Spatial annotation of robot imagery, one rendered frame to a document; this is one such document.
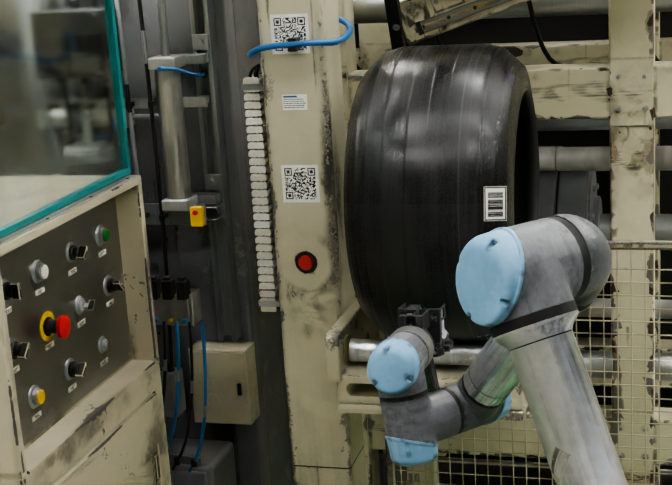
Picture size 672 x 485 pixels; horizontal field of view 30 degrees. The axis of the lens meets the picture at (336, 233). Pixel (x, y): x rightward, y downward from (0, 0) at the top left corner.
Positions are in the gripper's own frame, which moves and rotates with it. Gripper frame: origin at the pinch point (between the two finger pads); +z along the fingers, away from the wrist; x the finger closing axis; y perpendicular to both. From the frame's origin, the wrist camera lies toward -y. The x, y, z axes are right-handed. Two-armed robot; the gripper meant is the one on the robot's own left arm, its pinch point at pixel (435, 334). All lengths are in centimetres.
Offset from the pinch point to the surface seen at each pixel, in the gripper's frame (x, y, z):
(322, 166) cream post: 25.7, 28.0, 21.3
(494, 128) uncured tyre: -9.7, 35.4, 7.6
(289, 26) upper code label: 30, 55, 18
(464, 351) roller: -1.9, -7.0, 18.1
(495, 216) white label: -10.4, 20.4, 3.0
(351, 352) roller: 20.1, -7.8, 17.9
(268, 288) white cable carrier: 39.1, 3.1, 25.5
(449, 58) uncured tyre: 0, 48, 18
